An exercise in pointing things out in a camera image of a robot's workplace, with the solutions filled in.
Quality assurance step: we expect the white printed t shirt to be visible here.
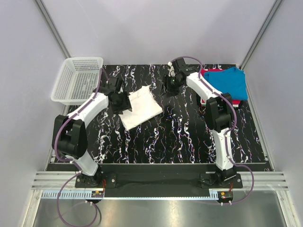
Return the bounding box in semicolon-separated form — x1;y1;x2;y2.
119;85;163;131

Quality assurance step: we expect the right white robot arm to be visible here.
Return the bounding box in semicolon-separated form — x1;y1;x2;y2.
161;57;237;171

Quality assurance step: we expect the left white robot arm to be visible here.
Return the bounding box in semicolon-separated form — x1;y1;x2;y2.
52;77;132;176

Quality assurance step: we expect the black marble pattern mat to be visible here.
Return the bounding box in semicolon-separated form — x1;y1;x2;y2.
46;63;275;172

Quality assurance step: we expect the white plastic basket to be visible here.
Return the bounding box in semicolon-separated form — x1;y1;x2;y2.
51;57;104;105

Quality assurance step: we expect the blue folded t shirt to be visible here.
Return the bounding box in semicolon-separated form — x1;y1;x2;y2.
201;67;248;101

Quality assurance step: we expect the red folded t shirt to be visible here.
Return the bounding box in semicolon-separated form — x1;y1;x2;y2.
200;69;241;108

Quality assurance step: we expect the left small circuit board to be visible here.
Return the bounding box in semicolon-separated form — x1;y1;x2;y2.
92;191;104;198

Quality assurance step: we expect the small circuit board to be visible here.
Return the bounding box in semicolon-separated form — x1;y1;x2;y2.
219;191;233;200
92;191;104;198

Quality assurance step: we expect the right small circuit board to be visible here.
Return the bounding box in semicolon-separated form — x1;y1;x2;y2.
219;191;233;200

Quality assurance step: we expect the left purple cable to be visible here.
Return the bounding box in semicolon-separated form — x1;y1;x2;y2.
53;68;110;227

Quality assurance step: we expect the purple cable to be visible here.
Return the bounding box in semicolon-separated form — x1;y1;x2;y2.
170;55;256;205
53;68;110;227

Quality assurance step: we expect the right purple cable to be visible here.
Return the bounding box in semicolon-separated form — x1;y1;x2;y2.
170;55;256;205

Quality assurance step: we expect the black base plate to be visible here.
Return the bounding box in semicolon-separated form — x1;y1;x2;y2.
75;164;243;189

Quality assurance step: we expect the aluminium rail profile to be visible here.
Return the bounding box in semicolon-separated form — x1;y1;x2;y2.
31;171;288;191

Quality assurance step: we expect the white slotted cable duct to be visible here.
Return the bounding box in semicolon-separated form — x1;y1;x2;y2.
42;189;218;201

